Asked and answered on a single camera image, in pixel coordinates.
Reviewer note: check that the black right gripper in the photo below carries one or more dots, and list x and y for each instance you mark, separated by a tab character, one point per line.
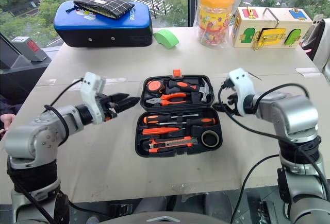
234	103

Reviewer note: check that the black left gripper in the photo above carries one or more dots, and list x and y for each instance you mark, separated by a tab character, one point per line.
108	108

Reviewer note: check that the black orange Phillips screwdriver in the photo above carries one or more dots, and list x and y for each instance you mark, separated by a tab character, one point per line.
203	121

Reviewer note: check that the black plastic tool case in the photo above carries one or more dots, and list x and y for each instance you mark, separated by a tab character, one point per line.
180	109

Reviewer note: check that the orange black utility knife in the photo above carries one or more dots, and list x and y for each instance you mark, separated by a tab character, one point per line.
170	142

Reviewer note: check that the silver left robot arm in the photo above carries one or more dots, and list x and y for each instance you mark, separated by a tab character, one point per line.
31	136

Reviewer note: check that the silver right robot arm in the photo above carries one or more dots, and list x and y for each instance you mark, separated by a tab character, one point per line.
294	110

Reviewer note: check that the wooden latch puzzle box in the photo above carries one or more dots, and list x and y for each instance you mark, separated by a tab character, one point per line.
270	20

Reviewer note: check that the bystander bare hand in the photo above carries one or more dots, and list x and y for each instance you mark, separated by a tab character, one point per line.
7	122

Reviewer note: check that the orange black tape measure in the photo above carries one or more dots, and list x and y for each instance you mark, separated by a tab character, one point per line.
154	85

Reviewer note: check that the black tape roll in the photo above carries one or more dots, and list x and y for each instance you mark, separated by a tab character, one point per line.
203	139

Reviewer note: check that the orange tester screwdriver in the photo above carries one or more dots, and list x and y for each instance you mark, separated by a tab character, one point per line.
159	130

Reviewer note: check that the blue and black padded case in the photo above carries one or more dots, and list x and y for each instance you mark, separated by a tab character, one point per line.
103	33

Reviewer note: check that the green foam piece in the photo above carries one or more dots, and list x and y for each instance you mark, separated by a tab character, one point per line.
166	38

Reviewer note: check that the clear tape piece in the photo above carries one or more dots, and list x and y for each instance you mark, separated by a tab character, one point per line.
180	187

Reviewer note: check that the plastic jar with orange lid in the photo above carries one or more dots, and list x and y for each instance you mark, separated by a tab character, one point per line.
215	15

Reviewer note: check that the black white checked pouch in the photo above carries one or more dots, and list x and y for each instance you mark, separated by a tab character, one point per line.
103	3

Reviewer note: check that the black angled stand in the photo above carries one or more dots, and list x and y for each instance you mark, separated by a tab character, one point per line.
18	79

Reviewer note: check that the grey device with red label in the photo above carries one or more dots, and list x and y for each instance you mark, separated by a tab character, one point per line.
28	47

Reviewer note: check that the bystander dark blue clothing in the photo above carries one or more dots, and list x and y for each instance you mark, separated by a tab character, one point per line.
9	105

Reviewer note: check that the dark chair with jacket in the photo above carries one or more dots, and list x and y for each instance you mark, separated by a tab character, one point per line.
313	38

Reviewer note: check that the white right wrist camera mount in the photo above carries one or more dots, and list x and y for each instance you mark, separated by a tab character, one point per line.
243	85

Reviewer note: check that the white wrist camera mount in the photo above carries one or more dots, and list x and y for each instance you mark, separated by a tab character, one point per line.
243	85
91	97

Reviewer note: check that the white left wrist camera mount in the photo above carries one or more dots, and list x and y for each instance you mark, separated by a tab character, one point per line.
91	97

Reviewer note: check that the black window frame post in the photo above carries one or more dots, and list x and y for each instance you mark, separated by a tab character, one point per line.
192	2

